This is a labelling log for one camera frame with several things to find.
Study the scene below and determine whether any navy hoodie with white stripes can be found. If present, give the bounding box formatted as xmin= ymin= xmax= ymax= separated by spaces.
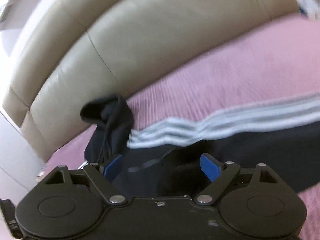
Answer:
xmin=80 ymin=95 xmax=319 ymax=197

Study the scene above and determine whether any pink quilted bedspread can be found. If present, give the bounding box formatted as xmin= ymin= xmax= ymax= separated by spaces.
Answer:
xmin=32 ymin=15 xmax=319 ymax=239

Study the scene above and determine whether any beige leather headboard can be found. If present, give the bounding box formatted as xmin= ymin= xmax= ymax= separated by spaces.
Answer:
xmin=3 ymin=0 xmax=299 ymax=160

